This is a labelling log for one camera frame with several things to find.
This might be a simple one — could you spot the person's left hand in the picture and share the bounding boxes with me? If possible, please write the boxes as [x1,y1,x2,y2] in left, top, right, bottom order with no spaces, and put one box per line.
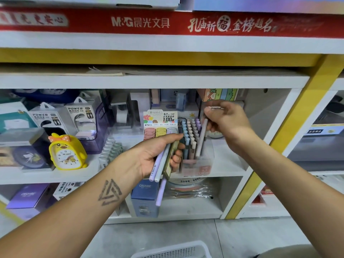
[126,133,185,181]

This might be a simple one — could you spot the person's right hand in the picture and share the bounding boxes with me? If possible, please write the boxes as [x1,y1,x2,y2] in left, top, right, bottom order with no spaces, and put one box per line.
[204,101,256,154]

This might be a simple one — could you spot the bundle of lilac grey packets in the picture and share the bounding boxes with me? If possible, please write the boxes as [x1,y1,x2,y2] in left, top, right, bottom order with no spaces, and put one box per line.
[149,139,181,207]

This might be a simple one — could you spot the slim pale lilac packet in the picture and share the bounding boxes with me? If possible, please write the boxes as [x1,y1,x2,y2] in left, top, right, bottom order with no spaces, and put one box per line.
[195,107,211,159]

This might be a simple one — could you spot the white shelf with yellow trim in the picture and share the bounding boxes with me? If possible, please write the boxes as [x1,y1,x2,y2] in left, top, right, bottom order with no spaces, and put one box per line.
[0,0,344,221]

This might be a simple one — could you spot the white plastic basket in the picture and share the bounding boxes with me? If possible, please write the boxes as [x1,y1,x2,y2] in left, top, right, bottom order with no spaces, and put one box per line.
[130,240,213,258]

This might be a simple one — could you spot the person's left forearm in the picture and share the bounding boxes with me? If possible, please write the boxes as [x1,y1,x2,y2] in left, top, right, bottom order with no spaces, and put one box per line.
[0,166,138,258]

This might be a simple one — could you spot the person's right forearm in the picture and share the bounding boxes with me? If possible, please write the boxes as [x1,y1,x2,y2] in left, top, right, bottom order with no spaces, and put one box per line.
[236,138,344,258]

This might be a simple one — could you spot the pastel sticky notes pack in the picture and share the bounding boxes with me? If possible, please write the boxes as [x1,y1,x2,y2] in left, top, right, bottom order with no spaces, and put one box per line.
[197,89,243,102]

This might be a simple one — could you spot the clear plastic tray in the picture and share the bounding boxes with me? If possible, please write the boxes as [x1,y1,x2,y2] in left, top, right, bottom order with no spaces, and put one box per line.
[98,138,124,167]

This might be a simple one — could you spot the white refill display box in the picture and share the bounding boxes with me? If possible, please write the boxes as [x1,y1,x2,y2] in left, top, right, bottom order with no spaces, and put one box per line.
[142,109,181,178]

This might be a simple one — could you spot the blue small carton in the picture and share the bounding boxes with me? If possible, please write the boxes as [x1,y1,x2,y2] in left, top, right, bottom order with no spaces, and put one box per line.
[130,179,161,218]

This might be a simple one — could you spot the purple translucent container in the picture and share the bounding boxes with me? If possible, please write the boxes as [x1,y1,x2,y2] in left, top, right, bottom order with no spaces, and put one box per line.
[81,102,111,155]

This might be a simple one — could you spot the tape dispenser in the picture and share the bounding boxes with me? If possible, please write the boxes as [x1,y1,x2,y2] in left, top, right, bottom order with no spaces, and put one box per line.
[110,93,131,126]

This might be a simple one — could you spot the clear pink label box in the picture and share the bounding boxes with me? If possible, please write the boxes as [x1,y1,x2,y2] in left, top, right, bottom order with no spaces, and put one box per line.
[180,139,215,178]

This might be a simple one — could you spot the stack of wrapped discs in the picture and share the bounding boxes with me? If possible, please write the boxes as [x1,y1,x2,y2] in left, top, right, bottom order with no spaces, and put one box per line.
[161,179,216,199]

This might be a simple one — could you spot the white tall box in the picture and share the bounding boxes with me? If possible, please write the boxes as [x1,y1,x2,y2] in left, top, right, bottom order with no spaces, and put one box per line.
[130,92,152,117]

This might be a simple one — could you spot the flat cardboard sheets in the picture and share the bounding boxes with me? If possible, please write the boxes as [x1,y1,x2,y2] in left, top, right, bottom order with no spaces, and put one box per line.
[89,66,310,77]

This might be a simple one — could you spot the grey digital clock box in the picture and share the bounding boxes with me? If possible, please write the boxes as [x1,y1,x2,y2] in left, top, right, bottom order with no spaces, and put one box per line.
[160,89,190,112]

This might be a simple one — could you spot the white hanging accessory box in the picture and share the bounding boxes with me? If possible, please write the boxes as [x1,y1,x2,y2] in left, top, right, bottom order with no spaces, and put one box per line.
[28,102,76,137]
[66,96,100,139]

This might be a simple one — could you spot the yellow alarm clock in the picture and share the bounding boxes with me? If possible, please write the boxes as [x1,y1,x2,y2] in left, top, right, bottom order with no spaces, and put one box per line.
[48,133,89,171]

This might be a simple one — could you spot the red white flat box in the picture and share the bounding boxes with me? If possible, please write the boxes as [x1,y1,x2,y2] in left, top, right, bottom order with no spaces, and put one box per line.
[252,186,275,205]

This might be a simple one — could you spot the plastic wrapped items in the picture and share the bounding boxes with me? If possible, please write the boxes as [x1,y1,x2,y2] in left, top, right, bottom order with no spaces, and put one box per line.
[317,175,344,194]

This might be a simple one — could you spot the clear boxed dark clock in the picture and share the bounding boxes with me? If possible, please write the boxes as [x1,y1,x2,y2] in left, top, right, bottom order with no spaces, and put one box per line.
[0,128,53,171]

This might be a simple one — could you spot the blue printed box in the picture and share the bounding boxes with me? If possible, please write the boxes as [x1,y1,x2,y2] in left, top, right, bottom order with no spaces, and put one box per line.
[180,0,344,15]

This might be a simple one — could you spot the purple box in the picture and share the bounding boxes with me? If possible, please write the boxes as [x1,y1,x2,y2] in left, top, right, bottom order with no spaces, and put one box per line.
[6,183,52,219]

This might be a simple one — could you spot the teal white box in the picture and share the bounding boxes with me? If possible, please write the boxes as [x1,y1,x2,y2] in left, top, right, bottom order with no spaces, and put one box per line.
[0,101,37,133]

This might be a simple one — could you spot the red banner strip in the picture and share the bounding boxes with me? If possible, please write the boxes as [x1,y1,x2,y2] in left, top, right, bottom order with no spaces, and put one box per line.
[0,7,344,40]

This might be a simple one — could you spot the white printed box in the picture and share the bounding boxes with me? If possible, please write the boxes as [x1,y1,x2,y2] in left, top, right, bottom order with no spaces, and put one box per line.
[0,0,181,9]

